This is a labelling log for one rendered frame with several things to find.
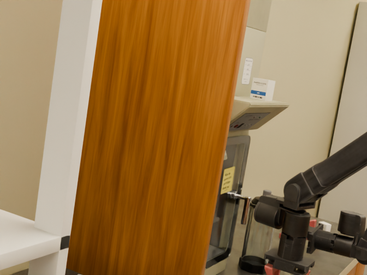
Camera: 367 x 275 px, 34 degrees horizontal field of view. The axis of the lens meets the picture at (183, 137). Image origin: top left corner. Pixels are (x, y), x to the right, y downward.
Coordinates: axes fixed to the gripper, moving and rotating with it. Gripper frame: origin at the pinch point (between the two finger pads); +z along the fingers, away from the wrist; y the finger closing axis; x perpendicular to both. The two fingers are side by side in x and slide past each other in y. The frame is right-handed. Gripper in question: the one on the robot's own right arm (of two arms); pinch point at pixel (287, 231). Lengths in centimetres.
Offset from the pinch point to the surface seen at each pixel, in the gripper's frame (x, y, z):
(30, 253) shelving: -33, 115, -5
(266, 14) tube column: -63, -9, 17
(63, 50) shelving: -56, 108, -3
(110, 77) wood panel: -42, 31, 45
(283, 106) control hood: -36.5, -3.3, 7.0
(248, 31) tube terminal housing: -58, 3, 18
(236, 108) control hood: -38.3, 23.3, 10.5
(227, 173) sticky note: -16.1, 8.1, 17.7
